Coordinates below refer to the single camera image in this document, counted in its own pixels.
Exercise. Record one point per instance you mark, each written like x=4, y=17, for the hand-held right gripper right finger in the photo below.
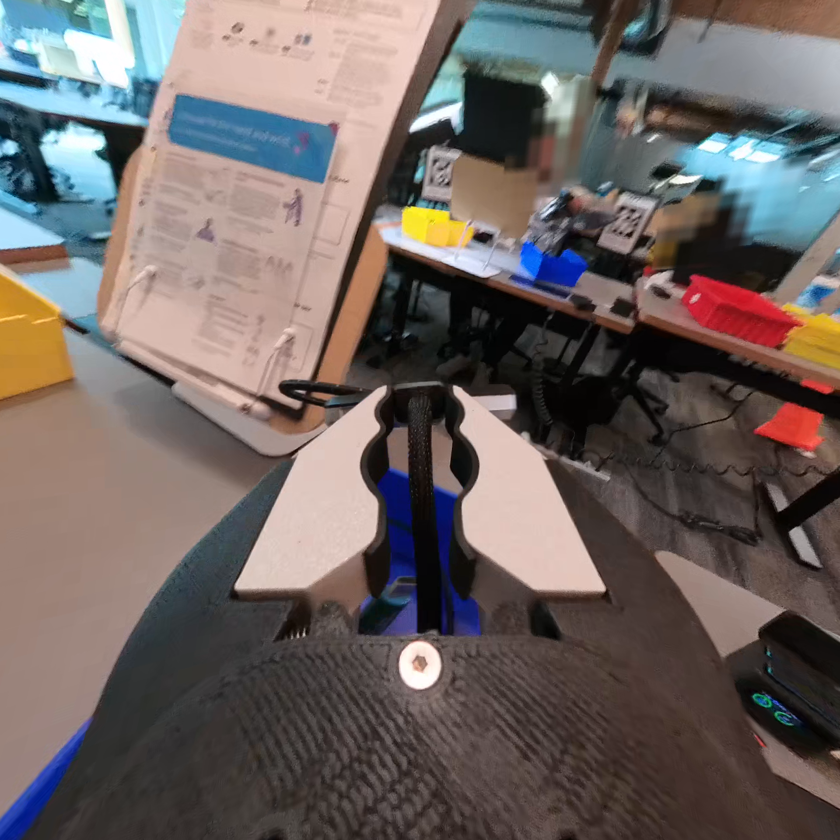
x=518, y=518

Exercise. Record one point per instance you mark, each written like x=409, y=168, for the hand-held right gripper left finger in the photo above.
x=315, y=512

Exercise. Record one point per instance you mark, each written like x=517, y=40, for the blue plastic bin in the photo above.
x=400, y=505

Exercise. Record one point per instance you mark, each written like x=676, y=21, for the yellow plastic bin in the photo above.
x=26, y=341

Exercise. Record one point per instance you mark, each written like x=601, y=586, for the instruction sheet on stand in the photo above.
x=358, y=308

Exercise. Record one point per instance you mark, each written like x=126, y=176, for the brown work table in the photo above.
x=715, y=341
x=590, y=298

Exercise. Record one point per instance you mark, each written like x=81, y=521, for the small blue bin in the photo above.
x=551, y=266

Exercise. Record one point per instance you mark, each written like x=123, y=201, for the clear acrylic stand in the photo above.
x=482, y=253

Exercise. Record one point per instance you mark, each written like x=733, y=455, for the black table leg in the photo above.
x=797, y=518

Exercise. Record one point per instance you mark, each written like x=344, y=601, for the orange plastic piece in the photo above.
x=791, y=426

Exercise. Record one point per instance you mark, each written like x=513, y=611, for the red plastic bin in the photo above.
x=735, y=312

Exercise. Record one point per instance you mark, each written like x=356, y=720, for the printed instruction sheet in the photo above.
x=262, y=216

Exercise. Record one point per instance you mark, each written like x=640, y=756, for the small yellow bin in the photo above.
x=430, y=226

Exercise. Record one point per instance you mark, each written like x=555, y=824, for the printed tag board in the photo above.
x=438, y=174
x=627, y=223

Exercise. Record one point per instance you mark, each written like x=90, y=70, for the cardboard box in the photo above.
x=492, y=197

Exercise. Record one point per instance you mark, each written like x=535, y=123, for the black battery charger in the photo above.
x=797, y=682

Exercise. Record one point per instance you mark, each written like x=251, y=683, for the stack of yellow bins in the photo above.
x=817, y=341

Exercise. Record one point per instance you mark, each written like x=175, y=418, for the black monitor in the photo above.
x=502, y=115

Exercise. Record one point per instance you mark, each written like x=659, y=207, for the dark background desk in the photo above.
x=72, y=111

